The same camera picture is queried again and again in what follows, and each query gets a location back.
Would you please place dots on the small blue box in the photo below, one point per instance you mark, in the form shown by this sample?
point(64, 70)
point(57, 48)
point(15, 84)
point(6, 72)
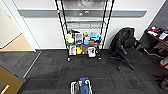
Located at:
point(86, 41)

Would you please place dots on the light blue plush toy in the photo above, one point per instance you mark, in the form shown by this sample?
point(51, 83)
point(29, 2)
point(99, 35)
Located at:
point(95, 35)

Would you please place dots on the green and white bowl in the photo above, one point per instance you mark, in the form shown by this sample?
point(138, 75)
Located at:
point(70, 40)

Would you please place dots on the blue plush shark toy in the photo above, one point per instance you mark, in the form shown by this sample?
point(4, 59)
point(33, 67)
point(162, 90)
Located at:
point(84, 85)

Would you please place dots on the white door frame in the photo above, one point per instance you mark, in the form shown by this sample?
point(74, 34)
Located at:
point(24, 30)

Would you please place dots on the grey wall socket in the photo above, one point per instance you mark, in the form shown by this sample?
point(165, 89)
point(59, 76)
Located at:
point(81, 14)
point(86, 12)

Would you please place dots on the yellow wooden panel grey edge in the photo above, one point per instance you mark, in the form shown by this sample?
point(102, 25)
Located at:
point(8, 81)

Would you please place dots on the yellow packet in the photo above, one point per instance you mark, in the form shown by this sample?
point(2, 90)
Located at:
point(68, 35)

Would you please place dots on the black office chair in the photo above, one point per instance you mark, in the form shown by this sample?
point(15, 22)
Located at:
point(125, 38)

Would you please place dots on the tan plush toy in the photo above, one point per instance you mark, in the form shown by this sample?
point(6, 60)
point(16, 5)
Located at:
point(86, 34)

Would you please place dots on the black and white picture box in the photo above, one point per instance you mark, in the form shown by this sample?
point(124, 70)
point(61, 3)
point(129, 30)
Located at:
point(78, 38)

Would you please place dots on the small yellow toy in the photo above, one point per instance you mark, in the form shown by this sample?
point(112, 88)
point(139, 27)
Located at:
point(79, 50)

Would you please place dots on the grey wall rail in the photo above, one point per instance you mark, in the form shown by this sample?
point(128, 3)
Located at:
point(43, 13)

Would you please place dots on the white box with dark picture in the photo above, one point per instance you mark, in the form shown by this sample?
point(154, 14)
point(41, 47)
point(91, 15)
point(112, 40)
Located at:
point(72, 50)

